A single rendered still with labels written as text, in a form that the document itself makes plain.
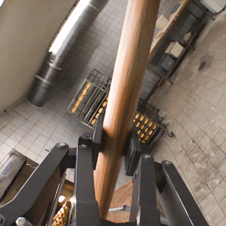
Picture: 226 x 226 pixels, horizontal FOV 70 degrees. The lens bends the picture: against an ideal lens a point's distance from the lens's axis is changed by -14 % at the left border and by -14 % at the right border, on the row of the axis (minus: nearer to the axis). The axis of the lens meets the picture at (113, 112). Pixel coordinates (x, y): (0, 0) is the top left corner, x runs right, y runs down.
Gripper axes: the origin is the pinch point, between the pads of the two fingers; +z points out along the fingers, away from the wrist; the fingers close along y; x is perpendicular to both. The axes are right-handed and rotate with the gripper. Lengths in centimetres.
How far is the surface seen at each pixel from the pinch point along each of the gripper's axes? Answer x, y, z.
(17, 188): -129, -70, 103
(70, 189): -156, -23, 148
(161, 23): 104, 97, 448
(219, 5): 194, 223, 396
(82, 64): -47, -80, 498
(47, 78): -56, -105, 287
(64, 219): -164, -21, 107
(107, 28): 65, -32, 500
